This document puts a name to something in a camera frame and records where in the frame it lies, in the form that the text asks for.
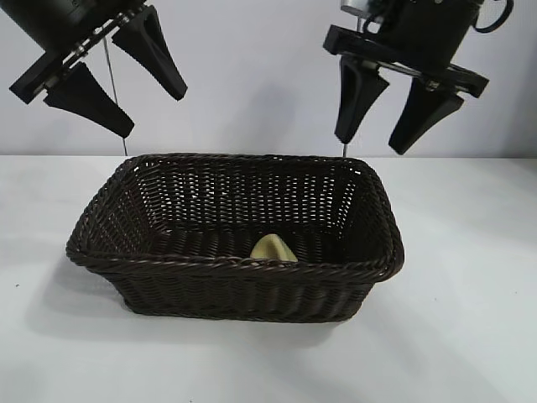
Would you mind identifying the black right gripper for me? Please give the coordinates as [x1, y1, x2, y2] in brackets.
[322, 0, 491, 154]

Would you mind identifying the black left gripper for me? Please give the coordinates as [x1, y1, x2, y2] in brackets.
[0, 0, 189, 138]

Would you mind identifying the pale yellow egg yolk pastry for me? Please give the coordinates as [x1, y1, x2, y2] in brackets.
[250, 233, 298, 264]

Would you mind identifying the dark brown woven wicker basket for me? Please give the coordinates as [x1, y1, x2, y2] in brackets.
[65, 153, 407, 322]

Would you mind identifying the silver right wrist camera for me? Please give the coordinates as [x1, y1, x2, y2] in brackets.
[339, 0, 371, 18]

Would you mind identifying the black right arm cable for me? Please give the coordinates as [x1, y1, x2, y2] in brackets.
[472, 0, 515, 34]

